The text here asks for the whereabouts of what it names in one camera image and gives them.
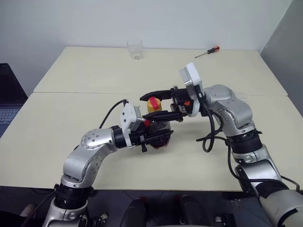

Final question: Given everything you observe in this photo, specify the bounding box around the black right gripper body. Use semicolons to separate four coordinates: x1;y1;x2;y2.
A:
169;84;195;122

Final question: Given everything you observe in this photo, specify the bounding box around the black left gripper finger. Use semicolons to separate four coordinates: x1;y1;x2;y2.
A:
144;135;171;146
143;129;174;138

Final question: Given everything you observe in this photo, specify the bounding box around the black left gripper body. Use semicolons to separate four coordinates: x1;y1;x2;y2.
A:
129;129;149;153

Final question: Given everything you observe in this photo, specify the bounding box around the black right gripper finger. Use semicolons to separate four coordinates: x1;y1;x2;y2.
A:
139;89;173;102
142;110;183;122

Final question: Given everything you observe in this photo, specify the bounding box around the clear plastic cola bottle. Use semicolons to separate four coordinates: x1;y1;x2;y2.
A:
144;96;172;150

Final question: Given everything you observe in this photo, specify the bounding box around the red and yellow bottle cap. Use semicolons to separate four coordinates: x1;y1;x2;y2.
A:
146;96;163;113

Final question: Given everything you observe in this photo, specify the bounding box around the red and black screwdriver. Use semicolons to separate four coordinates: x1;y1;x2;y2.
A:
194;45;221;59

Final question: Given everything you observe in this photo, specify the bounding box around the grey partition panel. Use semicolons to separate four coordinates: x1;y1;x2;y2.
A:
259;0;303;97

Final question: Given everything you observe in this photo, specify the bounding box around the dark open laptop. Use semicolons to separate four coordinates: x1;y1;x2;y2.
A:
0;63;29;139

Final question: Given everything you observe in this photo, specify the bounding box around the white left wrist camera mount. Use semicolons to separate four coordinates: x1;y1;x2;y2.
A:
119;102;144;149

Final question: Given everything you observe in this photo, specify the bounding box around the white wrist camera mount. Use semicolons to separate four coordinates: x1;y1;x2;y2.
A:
178;62;205;118
119;102;144;149

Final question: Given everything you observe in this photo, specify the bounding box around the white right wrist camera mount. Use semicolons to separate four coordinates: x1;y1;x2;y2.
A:
178;62;205;118

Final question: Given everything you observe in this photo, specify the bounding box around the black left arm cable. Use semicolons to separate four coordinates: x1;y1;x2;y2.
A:
98;98;128;130

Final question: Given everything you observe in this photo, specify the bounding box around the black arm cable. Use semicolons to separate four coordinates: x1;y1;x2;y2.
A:
98;98;128;130
196;104;247;190

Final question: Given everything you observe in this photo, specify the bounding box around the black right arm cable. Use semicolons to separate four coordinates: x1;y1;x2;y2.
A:
196;104;247;190

